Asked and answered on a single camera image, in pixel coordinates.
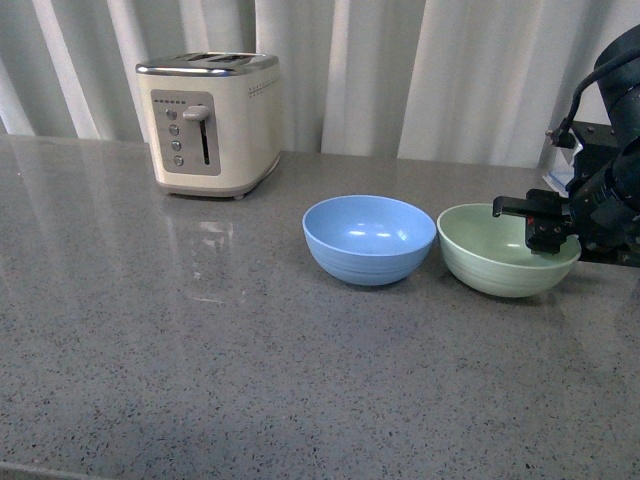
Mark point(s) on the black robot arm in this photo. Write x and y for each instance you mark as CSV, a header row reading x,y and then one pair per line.
x,y
616,73

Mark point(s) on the white curtain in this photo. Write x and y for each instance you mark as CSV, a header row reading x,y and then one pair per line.
x,y
464,81

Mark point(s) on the cream two-slot toaster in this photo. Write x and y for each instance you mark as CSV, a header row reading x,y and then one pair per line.
x,y
214,119

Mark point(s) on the clear plastic container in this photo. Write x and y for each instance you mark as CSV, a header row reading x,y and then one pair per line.
x,y
558,180

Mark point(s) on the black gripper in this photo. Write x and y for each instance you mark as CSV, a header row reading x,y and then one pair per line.
x,y
603,202

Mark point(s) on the green bowl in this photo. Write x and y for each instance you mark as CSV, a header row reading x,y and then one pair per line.
x,y
489,253

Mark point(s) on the blue bowl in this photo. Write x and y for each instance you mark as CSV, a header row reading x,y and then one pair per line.
x,y
368,240

